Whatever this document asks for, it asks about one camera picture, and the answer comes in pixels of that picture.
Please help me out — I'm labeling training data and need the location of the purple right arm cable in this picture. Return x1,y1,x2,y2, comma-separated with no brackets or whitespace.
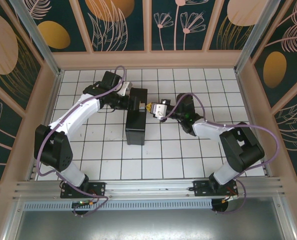
160,92,281,215

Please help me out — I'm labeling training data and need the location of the grey sheet metal panel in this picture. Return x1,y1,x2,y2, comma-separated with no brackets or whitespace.
12,209,297,240

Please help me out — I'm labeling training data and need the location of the aluminium corner post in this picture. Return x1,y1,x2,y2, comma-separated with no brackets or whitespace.
234,0,286,74
9,0,64,77

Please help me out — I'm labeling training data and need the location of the feather and orange oval panel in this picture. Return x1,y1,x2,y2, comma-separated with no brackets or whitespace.
250,0,297,108

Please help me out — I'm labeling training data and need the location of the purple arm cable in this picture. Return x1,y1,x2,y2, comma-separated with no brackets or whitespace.
35,65,127,219
160,92,281,215

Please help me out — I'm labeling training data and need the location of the black box starry night lid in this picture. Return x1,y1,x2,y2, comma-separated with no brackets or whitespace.
125,87,149,147

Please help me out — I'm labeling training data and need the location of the pink flowers wall panel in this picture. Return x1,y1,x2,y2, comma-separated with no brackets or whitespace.
150,0,218,53

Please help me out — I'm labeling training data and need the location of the orange circle leaf wall panel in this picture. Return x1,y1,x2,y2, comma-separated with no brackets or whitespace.
78,0,151,53

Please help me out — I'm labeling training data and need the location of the orange oval wall panel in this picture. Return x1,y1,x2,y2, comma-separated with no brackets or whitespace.
28,0,92,53

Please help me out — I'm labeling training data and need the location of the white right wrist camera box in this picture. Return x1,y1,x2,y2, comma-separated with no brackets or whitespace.
153,99,170,121

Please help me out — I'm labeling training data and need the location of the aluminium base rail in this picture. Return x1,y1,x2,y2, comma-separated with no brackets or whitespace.
12,177,285,200

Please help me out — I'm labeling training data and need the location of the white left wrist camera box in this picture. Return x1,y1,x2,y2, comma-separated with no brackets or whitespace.
117,80,134,98

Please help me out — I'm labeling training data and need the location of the grey slotted cable duct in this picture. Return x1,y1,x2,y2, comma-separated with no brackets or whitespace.
23,199,214,211

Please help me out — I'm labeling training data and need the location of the white feather wall panel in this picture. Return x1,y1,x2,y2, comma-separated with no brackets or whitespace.
273,92,297,178

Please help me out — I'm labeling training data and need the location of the beige circle gold lines panel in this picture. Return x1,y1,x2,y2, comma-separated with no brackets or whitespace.
0,0,45,112
207,0,269,52

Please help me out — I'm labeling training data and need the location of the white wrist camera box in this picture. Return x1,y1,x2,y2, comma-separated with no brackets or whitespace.
153,99,170,121
117,80,134,98

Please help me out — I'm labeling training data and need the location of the single flower wall panel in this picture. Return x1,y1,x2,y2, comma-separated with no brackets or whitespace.
0,77,24,176

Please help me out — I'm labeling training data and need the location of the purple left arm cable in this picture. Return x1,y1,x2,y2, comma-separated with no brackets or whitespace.
35,65,127,219

